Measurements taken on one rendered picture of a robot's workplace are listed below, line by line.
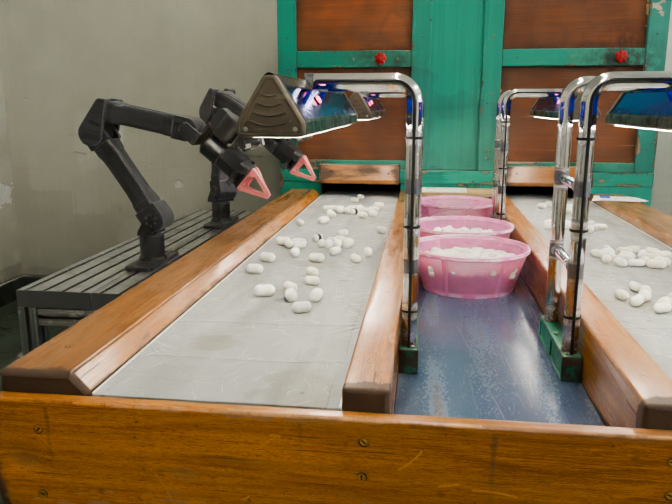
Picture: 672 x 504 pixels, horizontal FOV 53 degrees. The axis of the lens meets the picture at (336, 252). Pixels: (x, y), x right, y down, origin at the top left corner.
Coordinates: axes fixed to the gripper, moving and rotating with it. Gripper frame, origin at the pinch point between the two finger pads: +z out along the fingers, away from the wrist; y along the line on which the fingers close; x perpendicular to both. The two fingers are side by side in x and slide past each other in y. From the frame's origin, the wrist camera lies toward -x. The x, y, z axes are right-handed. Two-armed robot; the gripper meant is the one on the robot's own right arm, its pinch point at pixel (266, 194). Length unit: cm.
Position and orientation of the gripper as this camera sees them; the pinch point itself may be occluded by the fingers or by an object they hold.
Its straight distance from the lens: 169.2
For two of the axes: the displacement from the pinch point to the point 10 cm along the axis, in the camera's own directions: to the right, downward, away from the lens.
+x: -6.4, 7.3, 2.5
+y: 1.3, -2.1, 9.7
